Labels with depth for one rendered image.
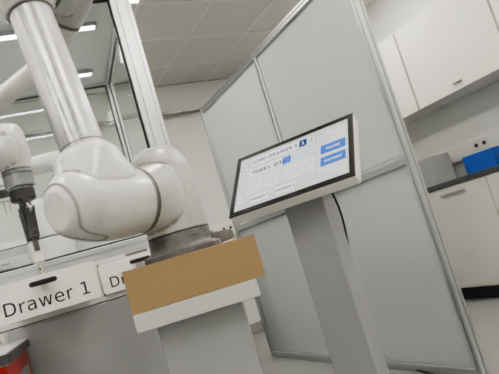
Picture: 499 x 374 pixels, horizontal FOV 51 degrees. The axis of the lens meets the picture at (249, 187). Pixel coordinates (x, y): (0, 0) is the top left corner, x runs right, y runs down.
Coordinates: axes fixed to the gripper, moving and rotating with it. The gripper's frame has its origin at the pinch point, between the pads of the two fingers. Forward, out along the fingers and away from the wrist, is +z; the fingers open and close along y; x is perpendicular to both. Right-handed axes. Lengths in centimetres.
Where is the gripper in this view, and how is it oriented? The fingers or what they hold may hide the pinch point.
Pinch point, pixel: (36, 251)
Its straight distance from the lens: 176.5
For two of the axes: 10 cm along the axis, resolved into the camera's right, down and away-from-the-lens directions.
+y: -5.2, 2.6, 8.1
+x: -8.0, 1.7, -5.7
